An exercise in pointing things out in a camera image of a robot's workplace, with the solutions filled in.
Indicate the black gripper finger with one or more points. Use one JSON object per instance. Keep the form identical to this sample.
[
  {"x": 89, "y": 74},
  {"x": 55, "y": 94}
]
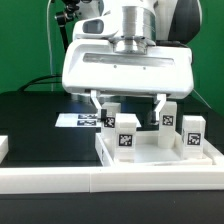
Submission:
[
  {"x": 159, "y": 101},
  {"x": 101, "y": 113}
]

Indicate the white square table top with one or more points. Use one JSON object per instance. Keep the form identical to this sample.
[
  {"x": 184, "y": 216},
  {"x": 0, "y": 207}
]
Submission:
[{"x": 147, "y": 153}]

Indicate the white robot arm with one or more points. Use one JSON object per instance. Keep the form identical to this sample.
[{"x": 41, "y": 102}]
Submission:
[{"x": 133, "y": 48}]

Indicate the white sheet with tags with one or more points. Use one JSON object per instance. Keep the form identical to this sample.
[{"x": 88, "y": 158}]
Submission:
[{"x": 90, "y": 120}]

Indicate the white front fence bar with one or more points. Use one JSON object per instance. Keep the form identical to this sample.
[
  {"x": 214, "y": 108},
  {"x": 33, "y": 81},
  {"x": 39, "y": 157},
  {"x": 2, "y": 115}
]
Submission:
[{"x": 110, "y": 179}]

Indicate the white fence bar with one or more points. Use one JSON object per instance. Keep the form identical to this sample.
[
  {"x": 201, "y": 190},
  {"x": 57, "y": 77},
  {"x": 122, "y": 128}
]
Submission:
[
  {"x": 3, "y": 147},
  {"x": 110, "y": 179}
]

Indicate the white left fence bar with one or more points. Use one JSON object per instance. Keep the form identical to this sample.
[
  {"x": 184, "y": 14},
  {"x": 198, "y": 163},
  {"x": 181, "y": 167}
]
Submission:
[{"x": 3, "y": 147}]

